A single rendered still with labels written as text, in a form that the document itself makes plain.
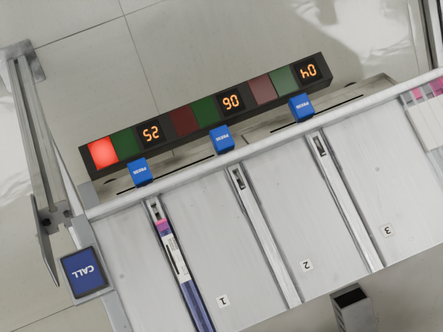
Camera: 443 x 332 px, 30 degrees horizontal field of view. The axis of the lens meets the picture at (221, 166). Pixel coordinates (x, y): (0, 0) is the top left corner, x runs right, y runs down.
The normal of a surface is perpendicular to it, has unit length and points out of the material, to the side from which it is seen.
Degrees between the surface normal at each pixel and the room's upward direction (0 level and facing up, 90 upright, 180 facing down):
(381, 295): 0
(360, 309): 0
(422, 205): 43
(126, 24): 0
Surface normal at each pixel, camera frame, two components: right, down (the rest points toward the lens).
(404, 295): 0.29, 0.42
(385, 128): 0.03, -0.25
